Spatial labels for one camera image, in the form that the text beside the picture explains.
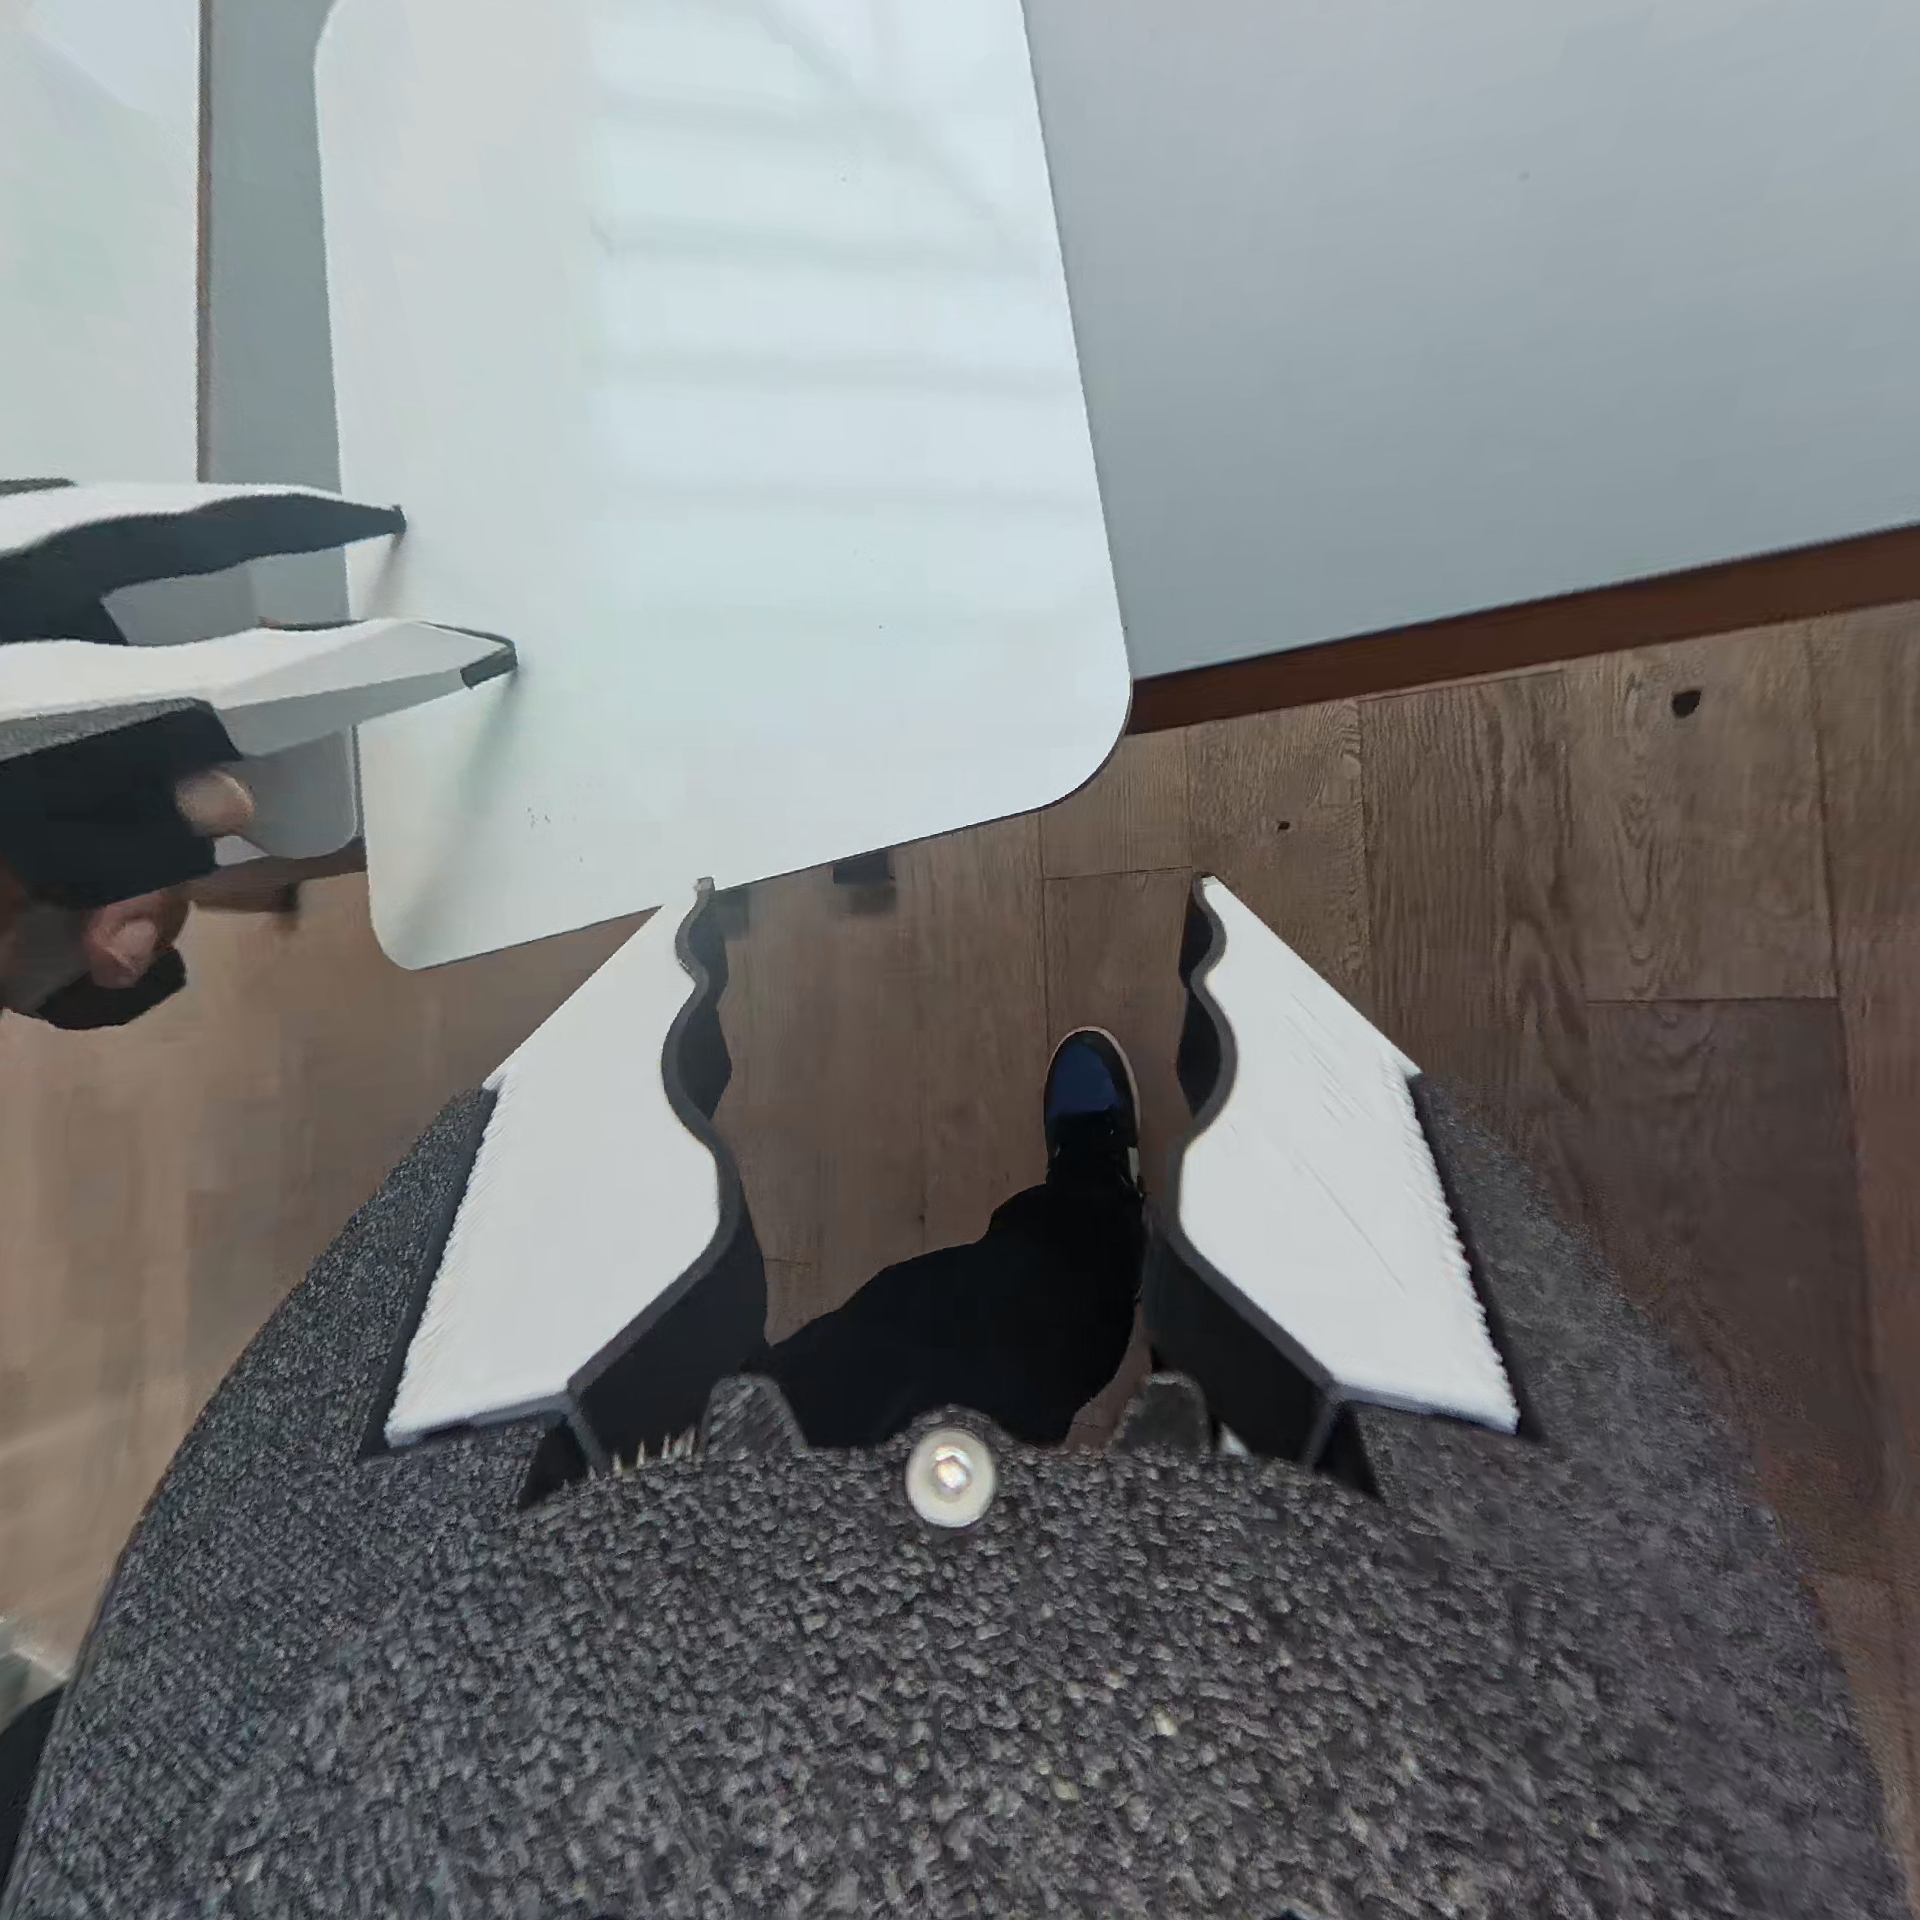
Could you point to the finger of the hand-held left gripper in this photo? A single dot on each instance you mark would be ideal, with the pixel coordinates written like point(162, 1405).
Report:
point(301, 674)
point(75, 518)

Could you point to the row of white boards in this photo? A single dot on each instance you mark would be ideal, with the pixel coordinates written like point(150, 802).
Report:
point(90, 225)

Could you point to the person's dark trouser leg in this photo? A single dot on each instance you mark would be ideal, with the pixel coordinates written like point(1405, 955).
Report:
point(975, 1319)

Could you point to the white rounded board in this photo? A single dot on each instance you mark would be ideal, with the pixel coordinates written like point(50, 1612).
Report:
point(718, 450)

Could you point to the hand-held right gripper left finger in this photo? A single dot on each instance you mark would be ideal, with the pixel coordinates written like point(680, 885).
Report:
point(586, 1230)

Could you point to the person's left hand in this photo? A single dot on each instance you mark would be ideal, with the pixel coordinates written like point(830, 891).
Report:
point(120, 938)

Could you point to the blue black shoe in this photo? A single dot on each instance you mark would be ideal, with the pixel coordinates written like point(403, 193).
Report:
point(1087, 1088)

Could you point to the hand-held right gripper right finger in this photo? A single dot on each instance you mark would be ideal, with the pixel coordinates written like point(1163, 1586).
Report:
point(1334, 1214)

